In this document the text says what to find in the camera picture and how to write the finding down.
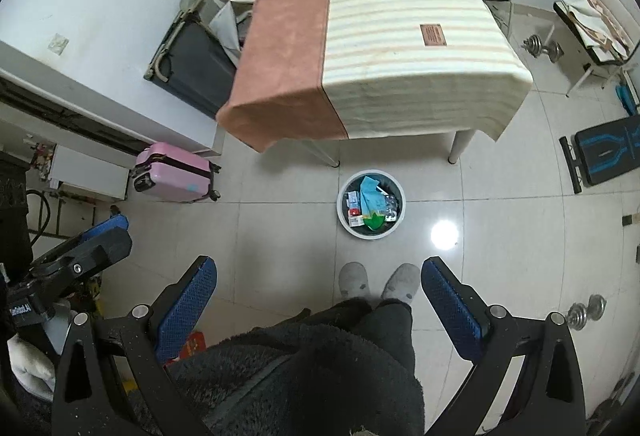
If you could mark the pink terracotta towel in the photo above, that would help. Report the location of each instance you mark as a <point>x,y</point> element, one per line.
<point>277,91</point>

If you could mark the pink suitcase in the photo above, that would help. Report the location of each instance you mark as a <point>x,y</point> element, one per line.
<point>175,175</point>

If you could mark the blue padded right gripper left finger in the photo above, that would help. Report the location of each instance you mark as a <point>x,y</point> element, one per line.
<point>180,305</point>

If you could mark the striped cream tablecloth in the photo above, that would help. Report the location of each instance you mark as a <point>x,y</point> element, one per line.
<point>418,67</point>

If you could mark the green blue snack bag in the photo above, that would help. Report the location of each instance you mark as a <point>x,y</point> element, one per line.
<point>372,203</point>

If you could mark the metal dumbbell by chair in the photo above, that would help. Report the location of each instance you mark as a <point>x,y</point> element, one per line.
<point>536,47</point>

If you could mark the grey slipper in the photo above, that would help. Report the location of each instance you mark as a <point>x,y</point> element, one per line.
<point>353,282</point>
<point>403,284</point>

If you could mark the person's black trouser legs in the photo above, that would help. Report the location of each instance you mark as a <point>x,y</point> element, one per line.
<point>350,369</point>

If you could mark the metal dumbbell near feet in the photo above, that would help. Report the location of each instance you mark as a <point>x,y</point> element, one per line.
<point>579,314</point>

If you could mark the white cushioned chair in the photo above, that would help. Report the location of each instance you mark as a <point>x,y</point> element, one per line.
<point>608,31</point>

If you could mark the silver pill blister pack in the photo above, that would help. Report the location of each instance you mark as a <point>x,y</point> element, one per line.
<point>392,208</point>

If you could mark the grey right slipper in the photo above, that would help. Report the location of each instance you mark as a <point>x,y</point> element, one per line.
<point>403,284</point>

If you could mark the grey cloth on cot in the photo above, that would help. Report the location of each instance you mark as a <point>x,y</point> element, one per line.
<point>230,26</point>

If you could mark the white round trash bin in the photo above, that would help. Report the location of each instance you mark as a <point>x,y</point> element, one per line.
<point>348,200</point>

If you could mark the dark folding cot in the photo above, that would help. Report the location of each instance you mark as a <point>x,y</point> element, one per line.
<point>190,63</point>

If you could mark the grey left slipper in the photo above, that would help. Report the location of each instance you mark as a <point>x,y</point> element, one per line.
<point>353,282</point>

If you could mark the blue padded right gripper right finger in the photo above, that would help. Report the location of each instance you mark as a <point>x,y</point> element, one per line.
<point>459,308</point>

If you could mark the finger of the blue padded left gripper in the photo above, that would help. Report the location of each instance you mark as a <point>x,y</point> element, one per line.
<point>79,259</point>
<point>116,221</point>

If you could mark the brown leather patch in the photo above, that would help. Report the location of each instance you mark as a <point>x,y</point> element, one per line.
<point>433,35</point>

